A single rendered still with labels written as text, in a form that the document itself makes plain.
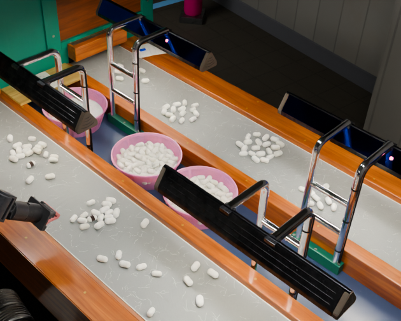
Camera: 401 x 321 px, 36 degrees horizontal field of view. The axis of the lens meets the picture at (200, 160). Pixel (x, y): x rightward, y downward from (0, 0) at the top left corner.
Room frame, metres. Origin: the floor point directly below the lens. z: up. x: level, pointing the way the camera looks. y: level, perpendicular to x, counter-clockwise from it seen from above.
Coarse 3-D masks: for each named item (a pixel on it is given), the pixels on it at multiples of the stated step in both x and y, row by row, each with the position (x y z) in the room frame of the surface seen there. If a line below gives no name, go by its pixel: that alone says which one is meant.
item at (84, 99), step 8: (32, 56) 1.84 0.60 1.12; (40, 56) 1.85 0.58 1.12; (48, 56) 1.88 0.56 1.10; (56, 56) 1.90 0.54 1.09; (16, 64) 1.80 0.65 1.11; (24, 64) 1.80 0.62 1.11; (56, 64) 1.91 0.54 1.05; (56, 72) 1.91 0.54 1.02; (64, 72) 1.75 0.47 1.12; (72, 72) 1.77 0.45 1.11; (80, 72) 1.80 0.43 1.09; (48, 80) 1.70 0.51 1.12; (56, 80) 1.72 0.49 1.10; (80, 80) 1.81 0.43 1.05; (64, 88) 1.89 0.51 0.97; (80, 96) 1.84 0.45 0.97; (88, 104) 1.80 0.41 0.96; (64, 128) 1.91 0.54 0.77; (88, 136) 1.80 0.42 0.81; (88, 144) 1.80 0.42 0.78
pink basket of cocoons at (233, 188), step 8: (184, 168) 1.70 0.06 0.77; (192, 168) 1.71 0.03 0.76; (200, 168) 1.72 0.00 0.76; (208, 168) 1.72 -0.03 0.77; (192, 176) 1.70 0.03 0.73; (216, 176) 1.70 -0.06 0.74; (224, 176) 1.68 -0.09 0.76; (224, 184) 1.67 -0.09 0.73; (232, 184) 1.64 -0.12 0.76; (232, 192) 1.62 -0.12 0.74; (184, 216) 1.48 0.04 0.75; (192, 224) 1.48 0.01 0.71
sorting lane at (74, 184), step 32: (0, 128) 1.92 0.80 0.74; (32, 128) 1.93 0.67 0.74; (0, 160) 1.72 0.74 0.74; (64, 160) 1.74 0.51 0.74; (32, 192) 1.56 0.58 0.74; (64, 192) 1.57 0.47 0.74; (96, 192) 1.58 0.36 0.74; (64, 224) 1.42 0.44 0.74; (128, 224) 1.43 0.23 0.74; (160, 224) 1.44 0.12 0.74; (96, 256) 1.29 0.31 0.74; (128, 256) 1.29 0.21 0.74; (160, 256) 1.30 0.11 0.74; (192, 256) 1.31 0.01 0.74; (128, 288) 1.17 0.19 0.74; (160, 288) 1.17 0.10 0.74; (192, 288) 1.18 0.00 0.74; (224, 288) 1.19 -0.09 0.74; (160, 320) 1.06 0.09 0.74; (192, 320) 1.06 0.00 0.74; (224, 320) 1.07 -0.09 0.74; (256, 320) 1.08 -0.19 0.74; (288, 320) 1.08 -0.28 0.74
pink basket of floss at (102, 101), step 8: (72, 88) 2.20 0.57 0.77; (80, 88) 2.20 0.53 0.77; (72, 96) 2.18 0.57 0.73; (88, 96) 2.19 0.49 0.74; (96, 96) 2.17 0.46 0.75; (104, 104) 2.11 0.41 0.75; (104, 112) 2.04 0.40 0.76; (56, 120) 1.95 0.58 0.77; (96, 128) 2.02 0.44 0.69; (72, 136) 1.97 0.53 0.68; (80, 136) 1.98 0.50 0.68
